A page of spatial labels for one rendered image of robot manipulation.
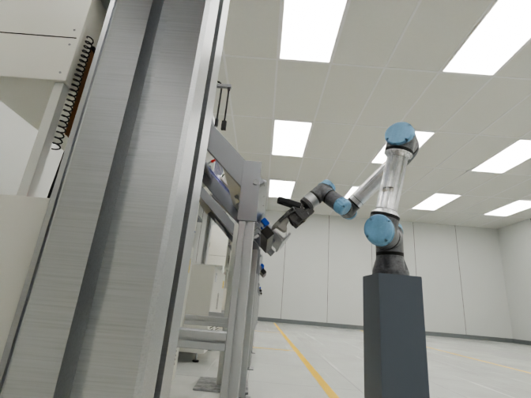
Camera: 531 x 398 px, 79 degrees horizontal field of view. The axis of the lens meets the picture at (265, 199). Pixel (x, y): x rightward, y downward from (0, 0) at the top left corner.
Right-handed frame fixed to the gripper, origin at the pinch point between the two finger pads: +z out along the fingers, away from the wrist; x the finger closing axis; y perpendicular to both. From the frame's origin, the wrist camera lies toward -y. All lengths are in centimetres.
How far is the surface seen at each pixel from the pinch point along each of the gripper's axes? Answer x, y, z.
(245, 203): -64, 0, 13
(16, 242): -60, -32, 65
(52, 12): -60, -95, 19
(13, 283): -60, -22, 70
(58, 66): -60, -74, 28
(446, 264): 749, 275, -430
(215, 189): 8.0, -34.4, 7.7
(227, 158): -60, -15, 7
